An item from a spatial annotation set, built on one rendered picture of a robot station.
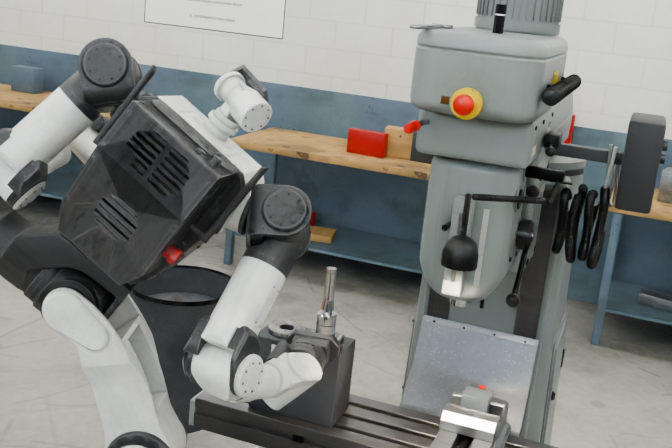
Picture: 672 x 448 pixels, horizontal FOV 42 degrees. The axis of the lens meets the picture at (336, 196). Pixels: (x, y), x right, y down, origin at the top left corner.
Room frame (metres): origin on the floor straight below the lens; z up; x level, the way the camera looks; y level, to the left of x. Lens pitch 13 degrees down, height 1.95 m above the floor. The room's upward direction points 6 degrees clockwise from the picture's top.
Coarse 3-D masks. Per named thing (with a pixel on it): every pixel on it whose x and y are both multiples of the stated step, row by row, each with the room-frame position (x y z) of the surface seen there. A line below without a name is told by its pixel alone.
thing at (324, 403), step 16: (272, 336) 1.97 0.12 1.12; (336, 336) 1.98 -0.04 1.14; (352, 352) 2.00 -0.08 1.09; (336, 368) 1.90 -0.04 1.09; (320, 384) 1.91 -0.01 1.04; (336, 384) 1.90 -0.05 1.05; (256, 400) 1.96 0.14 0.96; (304, 400) 1.92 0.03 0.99; (320, 400) 1.91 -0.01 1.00; (336, 400) 1.91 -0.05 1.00; (288, 416) 1.94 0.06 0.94; (304, 416) 1.92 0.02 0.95; (320, 416) 1.91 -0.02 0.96; (336, 416) 1.93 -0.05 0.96
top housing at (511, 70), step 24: (432, 48) 1.73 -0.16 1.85; (456, 48) 1.71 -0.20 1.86; (480, 48) 1.69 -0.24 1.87; (504, 48) 1.68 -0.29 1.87; (528, 48) 1.67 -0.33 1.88; (552, 48) 1.78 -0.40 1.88; (432, 72) 1.72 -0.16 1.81; (456, 72) 1.70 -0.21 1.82; (480, 72) 1.69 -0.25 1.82; (504, 72) 1.67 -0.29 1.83; (528, 72) 1.67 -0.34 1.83; (552, 72) 1.82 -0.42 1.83; (432, 96) 1.72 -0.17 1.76; (504, 96) 1.67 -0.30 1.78; (528, 96) 1.67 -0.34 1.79; (504, 120) 1.68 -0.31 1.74; (528, 120) 1.69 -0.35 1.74
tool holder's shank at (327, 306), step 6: (330, 270) 1.96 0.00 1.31; (336, 270) 1.97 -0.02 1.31; (330, 276) 1.96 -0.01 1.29; (330, 282) 1.96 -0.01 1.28; (330, 288) 1.96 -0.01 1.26; (324, 294) 1.97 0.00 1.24; (330, 294) 1.96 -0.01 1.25; (324, 300) 1.97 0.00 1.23; (330, 300) 1.96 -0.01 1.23; (324, 306) 1.96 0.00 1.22; (330, 306) 1.96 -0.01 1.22; (324, 312) 1.97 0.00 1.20; (330, 312) 1.97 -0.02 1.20
